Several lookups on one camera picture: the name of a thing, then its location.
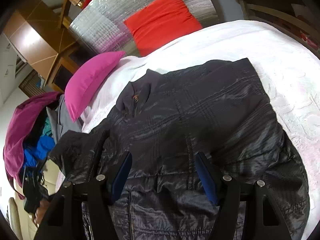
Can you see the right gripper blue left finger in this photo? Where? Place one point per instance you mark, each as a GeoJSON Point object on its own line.
{"type": "Point", "coordinates": [119, 176]}

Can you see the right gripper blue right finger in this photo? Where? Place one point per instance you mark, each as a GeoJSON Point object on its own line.
{"type": "Point", "coordinates": [207, 177]}

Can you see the black quilted jacket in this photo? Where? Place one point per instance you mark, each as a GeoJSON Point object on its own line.
{"type": "Point", "coordinates": [219, 108]}

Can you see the person's left hand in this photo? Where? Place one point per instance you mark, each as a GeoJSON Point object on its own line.
{"type": "Point", "coordinates": [38, 216]}

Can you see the blue garment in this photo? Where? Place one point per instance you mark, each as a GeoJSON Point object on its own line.
{"type": "Point", "coordinates": [38, 152]}

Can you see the purple velvet garment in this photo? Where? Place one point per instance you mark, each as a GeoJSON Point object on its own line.
{"type": "Point", "coordinates": [20, 126]}

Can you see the teal garment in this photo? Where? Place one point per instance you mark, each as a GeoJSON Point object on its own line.
{"type": "Point", "coordinates": [47, 129]}

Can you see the grey blazer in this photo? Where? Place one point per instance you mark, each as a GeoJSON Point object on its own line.
{"type": "Point", "coordinates": [60, 119]}

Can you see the magenta pillow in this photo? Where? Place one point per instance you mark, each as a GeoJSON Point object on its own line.
{"type": "Point", "coordinates": [87, 79]}

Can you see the white bed blanket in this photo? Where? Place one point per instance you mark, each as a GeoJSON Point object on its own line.
{"type": "Point", "coordinates": [289, 74]}

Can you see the brown wooden pillar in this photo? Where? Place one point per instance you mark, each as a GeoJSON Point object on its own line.
{"type": "Point", "coordinates": [51, 51]}

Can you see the silver foil insulation board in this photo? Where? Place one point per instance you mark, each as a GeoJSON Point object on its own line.
{"type": "Point", "coordinates": [100, 26]}

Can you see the red pillow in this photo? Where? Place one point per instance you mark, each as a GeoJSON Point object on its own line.
{"type": "Point", "coordinates": [159, 23]}

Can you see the wooden stair railing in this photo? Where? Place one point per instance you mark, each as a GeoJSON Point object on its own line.
{"type": "Point", "coordinates": [65, 20]}

